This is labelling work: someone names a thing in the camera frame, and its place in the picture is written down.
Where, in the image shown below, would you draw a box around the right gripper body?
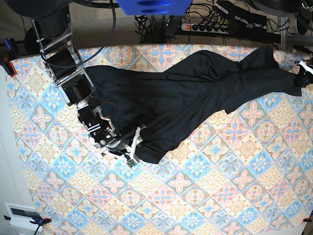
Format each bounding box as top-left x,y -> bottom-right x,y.
101,138 -> 134,156

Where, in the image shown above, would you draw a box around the black t-shirt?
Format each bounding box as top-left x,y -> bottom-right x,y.
86,47 -> 313,164

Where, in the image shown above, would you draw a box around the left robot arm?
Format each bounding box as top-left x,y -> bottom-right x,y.
245,0 -> 313,16

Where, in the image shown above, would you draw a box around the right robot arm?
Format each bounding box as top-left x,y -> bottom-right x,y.
6,0 -> 138,160

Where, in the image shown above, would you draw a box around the black orange bottom clamp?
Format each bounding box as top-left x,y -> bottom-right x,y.
4,215 -> 52,235

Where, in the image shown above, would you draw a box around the patterned tablecloth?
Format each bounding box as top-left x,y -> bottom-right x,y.
6,56 -> 313,235

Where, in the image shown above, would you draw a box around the round black speaker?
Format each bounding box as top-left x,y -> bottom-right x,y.
24,27 -> 40,55

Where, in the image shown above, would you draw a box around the blue table clamp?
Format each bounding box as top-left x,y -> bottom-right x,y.
0,38 -> 17,77

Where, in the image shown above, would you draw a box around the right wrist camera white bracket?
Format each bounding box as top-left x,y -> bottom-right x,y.
101,124 -> 147,169

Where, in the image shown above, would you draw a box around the white wall outlet box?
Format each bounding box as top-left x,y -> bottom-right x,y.
5,203 -> 40,231

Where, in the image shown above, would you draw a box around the tangled black cables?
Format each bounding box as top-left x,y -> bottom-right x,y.
133,13 -> 183,45

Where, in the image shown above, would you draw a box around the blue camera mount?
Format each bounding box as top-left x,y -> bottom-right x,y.
116,0 -> 192,16

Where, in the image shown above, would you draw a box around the white power strip red switch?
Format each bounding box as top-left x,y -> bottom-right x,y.
180,23 -> 228,34

